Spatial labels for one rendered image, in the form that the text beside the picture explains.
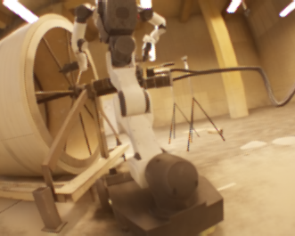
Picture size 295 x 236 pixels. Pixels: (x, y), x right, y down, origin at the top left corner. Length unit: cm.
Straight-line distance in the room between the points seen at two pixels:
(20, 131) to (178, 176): 100
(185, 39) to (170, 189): 1058
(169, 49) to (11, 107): 985
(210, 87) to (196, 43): 293
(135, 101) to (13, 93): 77
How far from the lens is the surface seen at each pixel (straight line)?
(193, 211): 58
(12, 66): 122
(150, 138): 80
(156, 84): 156
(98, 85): 166
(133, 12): 113
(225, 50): 615
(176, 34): 1098
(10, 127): 126
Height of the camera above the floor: 49
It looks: 1 degrees up
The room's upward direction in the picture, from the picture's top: 10 degrees counter-clockwise
